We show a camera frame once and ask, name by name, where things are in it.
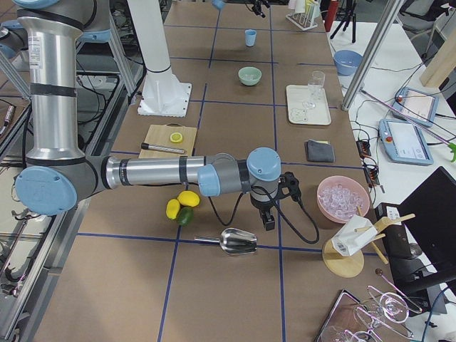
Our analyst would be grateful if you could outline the grey folded cloth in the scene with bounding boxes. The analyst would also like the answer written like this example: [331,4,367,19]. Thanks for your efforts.
[304,140,335,162]

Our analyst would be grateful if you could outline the aluminium frame post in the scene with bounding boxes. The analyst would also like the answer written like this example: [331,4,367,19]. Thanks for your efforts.
[341,0,403,111]

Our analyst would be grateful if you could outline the yellow lemon near green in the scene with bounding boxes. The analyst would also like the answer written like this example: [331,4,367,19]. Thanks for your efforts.
[165,199,181,220]

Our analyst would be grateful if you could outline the blue bowl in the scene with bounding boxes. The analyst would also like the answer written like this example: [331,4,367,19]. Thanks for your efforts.
[333,50,363,76]

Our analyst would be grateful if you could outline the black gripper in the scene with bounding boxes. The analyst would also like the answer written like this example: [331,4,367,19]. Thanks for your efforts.
[251,199,278,231]

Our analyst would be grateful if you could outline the black tripod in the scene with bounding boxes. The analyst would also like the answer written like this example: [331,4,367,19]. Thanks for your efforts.
[330,0,357,43]

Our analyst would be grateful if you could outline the cream bear tray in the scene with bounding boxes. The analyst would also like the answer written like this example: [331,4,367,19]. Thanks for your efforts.
[286,85,331,126]

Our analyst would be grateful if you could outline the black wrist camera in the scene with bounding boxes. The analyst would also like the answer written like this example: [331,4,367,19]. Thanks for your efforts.
[277,172,301,202]

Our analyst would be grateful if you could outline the lemon half slice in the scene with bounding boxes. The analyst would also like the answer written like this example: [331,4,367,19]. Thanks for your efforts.
[169,132,184,144]

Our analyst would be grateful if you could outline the wooden cutting board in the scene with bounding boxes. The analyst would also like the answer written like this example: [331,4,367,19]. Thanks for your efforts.
[143,124,197,156]

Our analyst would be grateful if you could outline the clear glass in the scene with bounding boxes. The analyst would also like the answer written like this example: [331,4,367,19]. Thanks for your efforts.
[303,71,326,110]

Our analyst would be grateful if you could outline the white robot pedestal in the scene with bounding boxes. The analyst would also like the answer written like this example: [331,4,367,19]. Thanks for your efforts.
[128,0,192,118]

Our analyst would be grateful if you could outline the red cylinder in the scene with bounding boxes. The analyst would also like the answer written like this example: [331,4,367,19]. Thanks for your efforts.
[324,0,338,33]

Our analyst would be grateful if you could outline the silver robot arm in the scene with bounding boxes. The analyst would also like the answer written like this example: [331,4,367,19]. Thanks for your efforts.
[1,20,29,59]
[15,1,284,230]

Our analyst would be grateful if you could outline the pink bowl with ice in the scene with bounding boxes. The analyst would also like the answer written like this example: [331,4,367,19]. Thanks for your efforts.
[316,175,371,224]

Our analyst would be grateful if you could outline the yellow lemon upper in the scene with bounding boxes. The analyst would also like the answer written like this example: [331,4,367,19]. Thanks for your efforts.
[177,190,200,207]

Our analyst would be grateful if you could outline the light blue cup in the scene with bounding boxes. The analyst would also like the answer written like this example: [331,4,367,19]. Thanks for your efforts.
[244,29,257,47]

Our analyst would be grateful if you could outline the far teach pendant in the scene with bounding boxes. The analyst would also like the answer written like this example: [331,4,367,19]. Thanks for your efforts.
[392,87,439,128]

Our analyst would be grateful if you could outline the wooden mug stand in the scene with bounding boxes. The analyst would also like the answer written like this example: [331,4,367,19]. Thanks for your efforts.
[322,214,415,278]

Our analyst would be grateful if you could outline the near teach pendant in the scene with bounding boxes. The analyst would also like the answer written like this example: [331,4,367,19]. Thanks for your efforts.
[378,119,434,166]

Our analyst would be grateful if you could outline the metal ice scoop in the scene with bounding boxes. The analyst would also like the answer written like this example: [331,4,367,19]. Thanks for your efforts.
[194,227,257,255]

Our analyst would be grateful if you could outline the teach pendant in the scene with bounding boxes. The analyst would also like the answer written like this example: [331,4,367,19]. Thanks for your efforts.
[392,87,439,128]
[378,119,434,166]

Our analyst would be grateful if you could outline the mint green bowl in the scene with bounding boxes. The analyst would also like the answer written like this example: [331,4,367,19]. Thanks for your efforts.
[238,66,262,86]

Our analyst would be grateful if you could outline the green lime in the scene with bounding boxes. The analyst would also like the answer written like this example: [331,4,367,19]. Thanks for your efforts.
[176,207,194,227]

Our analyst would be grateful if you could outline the white mug on stand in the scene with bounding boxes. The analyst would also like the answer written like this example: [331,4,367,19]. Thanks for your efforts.
[331,215,377,257]

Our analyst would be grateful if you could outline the ice cubes in green bowl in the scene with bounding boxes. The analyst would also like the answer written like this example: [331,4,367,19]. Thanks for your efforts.
[244,73,257,81]

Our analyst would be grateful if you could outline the white cup rack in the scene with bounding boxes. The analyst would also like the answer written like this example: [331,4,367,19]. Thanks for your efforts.
[286,0,320,31]

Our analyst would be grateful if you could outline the black monitor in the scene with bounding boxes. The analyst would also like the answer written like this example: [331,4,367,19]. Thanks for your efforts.
[377,165,456,296]

